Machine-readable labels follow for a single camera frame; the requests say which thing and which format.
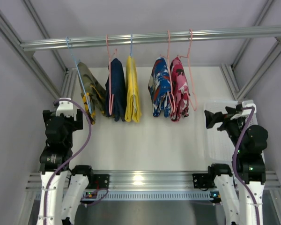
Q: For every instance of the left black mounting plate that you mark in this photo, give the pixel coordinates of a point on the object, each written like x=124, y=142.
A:
x=101, y=181

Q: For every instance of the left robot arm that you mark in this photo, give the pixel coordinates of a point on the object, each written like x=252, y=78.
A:
x=58, y=207

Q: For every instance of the navy blue trousers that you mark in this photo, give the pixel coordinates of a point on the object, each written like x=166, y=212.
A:
x=118, y=90

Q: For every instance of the light blue wire hanger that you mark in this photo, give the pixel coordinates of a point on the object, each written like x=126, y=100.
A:
x=76, y=61

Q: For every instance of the pink wire hanger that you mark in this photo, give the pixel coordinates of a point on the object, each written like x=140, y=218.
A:
x=170, y=94
x=111, y=96
x=193, y=97

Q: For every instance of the aluminium hanging rail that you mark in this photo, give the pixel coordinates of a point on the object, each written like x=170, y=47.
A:
x=151, y=38

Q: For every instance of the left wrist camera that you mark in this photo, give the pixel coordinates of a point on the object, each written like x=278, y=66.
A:
x=65, y=107

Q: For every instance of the white perforated plastic basket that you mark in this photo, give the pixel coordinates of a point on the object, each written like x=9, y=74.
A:
x=219, y=147

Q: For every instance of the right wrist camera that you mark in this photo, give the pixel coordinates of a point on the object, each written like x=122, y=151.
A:
x=244, y=108

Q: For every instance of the yellow trousers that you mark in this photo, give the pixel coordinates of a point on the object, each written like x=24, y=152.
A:
x=133, y=109

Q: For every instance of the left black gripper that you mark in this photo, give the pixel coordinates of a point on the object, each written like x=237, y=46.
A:
x=78, y=119

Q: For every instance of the pink camouflage trousers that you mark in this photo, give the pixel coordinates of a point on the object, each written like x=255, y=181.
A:
x=180, y=90

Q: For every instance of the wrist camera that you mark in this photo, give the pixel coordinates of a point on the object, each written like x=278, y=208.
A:
x=65, y=107
x=244, y=108

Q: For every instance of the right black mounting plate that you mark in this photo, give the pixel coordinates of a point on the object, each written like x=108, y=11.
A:
x=202, y=181

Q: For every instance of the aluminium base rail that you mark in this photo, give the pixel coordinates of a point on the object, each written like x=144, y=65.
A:
x=150, y=180

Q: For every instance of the olive camouflage trousers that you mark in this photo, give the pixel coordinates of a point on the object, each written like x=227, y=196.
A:
x=95, y=91

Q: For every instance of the black mounting plate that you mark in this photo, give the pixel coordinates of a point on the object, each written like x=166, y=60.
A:
x=202, y=181
x=101, y=181

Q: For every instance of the blue white red trousers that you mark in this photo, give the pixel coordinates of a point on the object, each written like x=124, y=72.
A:
x=159, y=88

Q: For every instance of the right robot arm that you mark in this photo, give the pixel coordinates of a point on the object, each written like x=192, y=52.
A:
x=242, y=183

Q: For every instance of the grey slotted cable duct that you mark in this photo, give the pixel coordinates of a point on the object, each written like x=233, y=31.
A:
x=158, y=195

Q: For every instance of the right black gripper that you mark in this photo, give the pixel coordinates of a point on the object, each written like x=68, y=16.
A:
x=220, y=119

